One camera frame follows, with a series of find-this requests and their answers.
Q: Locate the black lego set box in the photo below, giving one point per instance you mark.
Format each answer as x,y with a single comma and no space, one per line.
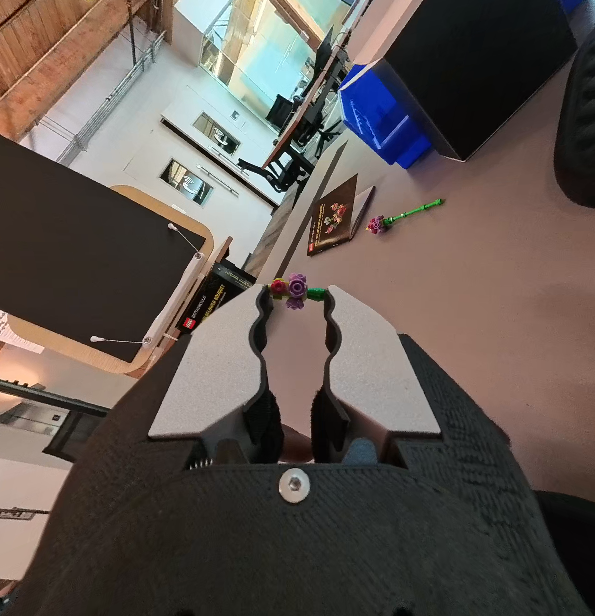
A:
208,301

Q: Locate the lego flower with green stem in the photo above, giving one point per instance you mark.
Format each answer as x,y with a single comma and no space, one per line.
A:
376,224

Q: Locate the blue plastic bin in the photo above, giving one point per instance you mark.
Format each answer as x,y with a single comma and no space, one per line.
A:
374,120
574,5

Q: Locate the black honeycomb cushion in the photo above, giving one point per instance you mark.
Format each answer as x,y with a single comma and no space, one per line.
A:
586,125

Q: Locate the lego instruction booklet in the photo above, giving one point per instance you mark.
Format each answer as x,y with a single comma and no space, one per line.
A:
333,216

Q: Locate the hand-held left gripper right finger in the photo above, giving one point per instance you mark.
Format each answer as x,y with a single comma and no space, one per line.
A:
379,375

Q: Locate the black office chair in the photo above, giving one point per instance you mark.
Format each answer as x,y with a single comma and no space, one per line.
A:
278,175

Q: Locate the black carton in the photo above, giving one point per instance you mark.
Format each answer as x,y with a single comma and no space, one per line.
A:
470,72

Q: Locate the brown office desk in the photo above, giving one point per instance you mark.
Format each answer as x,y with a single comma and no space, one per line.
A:
303,105

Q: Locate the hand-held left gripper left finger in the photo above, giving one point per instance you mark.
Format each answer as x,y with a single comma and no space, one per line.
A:
210,365

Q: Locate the purple toy flower cluster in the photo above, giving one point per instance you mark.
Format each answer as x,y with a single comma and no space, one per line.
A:
297,287

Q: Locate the black panel with wooden rim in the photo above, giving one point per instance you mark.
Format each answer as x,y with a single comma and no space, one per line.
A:
61,250

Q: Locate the white paper sheet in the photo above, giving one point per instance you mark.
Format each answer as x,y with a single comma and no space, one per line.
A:
13,332

